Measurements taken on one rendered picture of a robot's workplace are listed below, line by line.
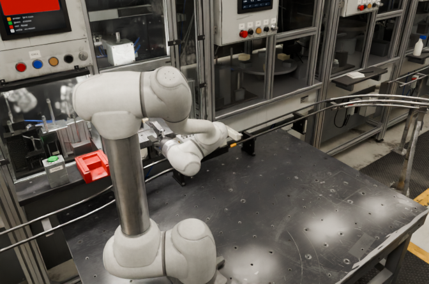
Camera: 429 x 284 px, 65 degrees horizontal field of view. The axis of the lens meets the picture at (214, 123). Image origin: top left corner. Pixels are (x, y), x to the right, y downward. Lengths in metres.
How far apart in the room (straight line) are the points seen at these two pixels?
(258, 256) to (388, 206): 0.73
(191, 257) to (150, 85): 0.62
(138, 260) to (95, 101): 0.58
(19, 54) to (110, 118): 0.67
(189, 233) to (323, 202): 0.82
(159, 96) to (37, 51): 0.74
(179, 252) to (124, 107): 0.56
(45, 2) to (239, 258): 1.26
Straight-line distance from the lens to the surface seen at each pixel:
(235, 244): 1.55
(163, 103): 0.92
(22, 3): 1.48
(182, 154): 1.42
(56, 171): 1.60
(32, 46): 1.53
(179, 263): 1.25
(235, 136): 1.90
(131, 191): 1.09
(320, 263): 1.53
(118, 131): 0.97
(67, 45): 1.55
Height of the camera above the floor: 1.82
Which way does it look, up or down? 28 degrees down
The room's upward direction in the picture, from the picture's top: 1 degrees counter-clockwise
